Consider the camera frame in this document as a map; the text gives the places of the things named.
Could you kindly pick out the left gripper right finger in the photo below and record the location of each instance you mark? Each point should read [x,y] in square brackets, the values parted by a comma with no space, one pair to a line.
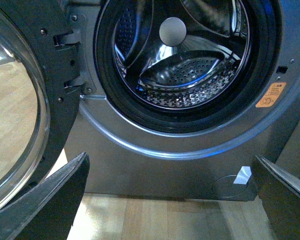
[279,192]

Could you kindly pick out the orange warning sticker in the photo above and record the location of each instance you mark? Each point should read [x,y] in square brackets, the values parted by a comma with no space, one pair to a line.
[271,95]

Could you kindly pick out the grey front-load washing machine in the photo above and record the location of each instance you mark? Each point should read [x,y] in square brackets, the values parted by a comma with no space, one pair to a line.
[170,87]

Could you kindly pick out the white paper tag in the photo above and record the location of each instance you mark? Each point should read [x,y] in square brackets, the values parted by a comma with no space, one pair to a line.
[243,176]

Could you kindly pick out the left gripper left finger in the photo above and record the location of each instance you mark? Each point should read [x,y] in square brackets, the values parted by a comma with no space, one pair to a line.
[48,211]

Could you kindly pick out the washing machine round door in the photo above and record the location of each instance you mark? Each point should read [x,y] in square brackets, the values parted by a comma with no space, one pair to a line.
[38,101]

